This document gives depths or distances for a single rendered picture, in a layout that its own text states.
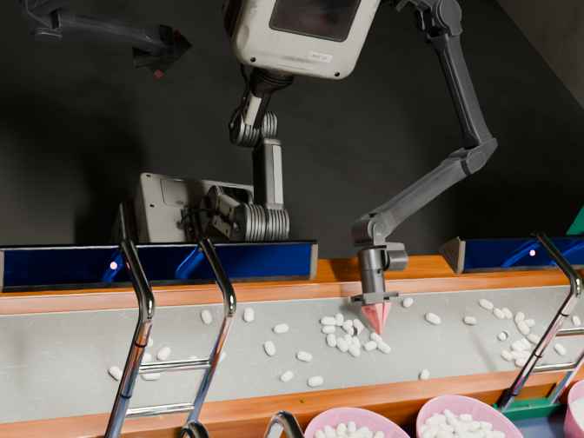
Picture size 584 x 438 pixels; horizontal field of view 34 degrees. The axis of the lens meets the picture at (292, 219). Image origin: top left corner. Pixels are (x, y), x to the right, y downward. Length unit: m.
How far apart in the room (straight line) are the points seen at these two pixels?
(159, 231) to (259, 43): 0.74
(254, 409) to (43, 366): 0.43
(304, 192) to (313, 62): 1.73
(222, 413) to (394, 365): 0.49
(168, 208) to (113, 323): 0.87
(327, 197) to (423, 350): 1.85
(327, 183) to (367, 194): 0.19
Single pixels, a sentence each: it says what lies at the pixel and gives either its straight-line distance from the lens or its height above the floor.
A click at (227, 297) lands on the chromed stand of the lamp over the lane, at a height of 1.11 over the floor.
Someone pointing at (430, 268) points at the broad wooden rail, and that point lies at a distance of 2.58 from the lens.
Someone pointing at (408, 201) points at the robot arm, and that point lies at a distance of 2.39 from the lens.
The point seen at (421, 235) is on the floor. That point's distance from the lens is 4.14.
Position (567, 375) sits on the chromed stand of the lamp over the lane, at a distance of 2.41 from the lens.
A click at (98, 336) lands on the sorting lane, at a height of 0.74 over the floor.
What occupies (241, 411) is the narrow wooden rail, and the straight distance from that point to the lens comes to 1.99.
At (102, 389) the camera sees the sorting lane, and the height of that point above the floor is 0.74.
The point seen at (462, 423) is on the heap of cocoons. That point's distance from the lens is 2.25.
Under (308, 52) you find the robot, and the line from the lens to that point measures 2.40.
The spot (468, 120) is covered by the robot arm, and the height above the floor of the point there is 1.12.
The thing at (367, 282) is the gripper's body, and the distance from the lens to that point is 2.30.
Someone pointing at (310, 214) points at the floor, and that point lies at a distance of 3.97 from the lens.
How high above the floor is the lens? 2.19
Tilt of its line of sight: 34 degrees down
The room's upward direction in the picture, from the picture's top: 21 degrees clockwise
